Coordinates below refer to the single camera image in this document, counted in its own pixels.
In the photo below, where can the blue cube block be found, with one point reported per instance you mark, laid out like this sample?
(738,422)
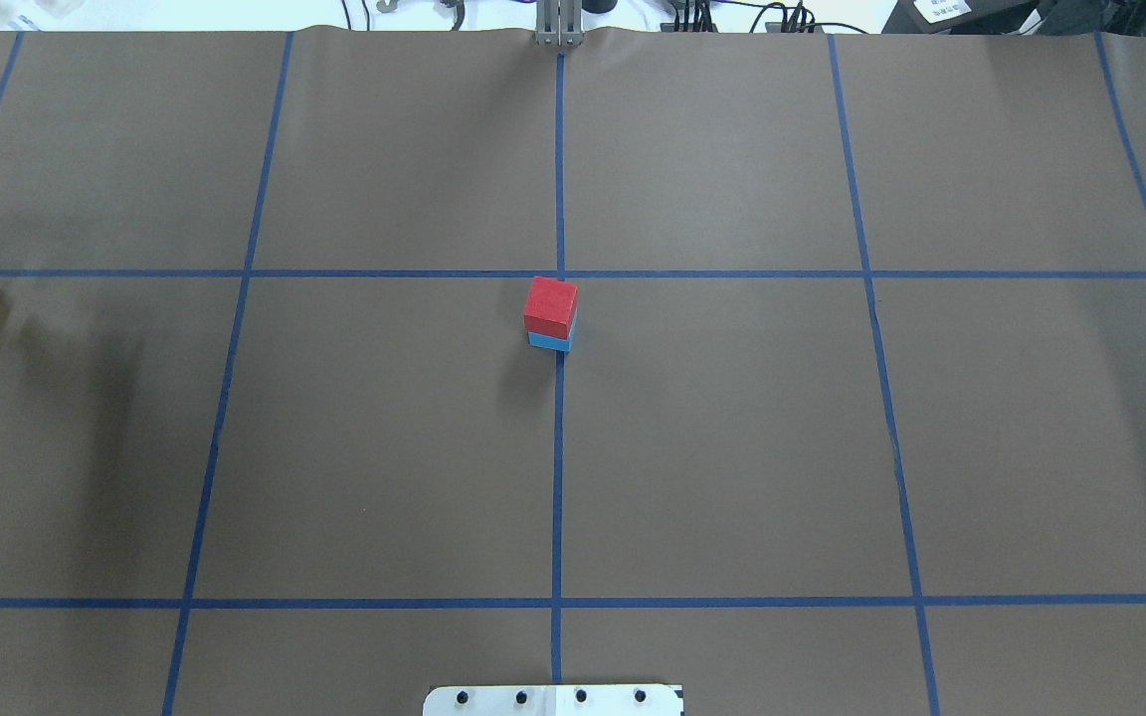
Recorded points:
(547,342)

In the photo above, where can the red cube block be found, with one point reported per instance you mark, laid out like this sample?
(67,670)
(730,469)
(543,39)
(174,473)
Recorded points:
(550,307)

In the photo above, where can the aluminium frame post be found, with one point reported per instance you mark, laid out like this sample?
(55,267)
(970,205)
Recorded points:
(558,23)

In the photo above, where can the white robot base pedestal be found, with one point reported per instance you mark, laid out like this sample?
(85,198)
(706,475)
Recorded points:
(556,699)

